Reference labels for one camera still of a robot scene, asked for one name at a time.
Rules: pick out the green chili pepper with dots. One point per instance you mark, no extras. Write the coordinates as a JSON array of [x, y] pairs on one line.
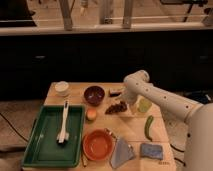
[[147, 127]]

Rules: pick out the white dish brush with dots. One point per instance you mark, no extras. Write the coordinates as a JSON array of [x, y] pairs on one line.
[[63, 135]]

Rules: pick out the brown block eraser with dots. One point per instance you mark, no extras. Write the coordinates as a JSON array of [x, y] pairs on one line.
[[115, 92]]

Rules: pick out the light green cup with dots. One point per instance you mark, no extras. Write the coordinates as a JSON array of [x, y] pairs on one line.
[[144, 105]]

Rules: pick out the wooden pencil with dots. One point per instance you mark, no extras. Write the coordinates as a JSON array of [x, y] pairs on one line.
[[84, 160]]

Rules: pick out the blue sponge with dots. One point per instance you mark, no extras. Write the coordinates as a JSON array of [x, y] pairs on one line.
[[151, 151]]

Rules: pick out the white small cup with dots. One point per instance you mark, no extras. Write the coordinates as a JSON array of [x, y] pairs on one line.
[[62, 88]]

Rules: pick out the orange peach fruit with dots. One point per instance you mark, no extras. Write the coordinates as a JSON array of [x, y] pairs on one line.
[[91, 114]]

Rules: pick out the dark purple bowl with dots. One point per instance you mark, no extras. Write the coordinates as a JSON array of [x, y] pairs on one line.
[[94, 95]]

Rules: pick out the dark red grape bunch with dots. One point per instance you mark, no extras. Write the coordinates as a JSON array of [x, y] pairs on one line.
[[116, 108]]

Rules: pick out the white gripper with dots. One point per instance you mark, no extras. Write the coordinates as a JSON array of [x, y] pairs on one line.
[[130, 98]]

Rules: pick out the grey folded cloth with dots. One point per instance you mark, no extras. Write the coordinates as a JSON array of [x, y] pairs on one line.
[[122, 153]]

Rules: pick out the orange bowl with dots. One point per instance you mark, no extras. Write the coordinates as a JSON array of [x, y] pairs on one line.
[[97, 145]]

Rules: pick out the green plastic tray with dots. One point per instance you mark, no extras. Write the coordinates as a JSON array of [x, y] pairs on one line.
[[43, 150]]

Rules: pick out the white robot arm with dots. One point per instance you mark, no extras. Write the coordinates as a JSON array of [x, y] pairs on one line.
[[199, 118]]

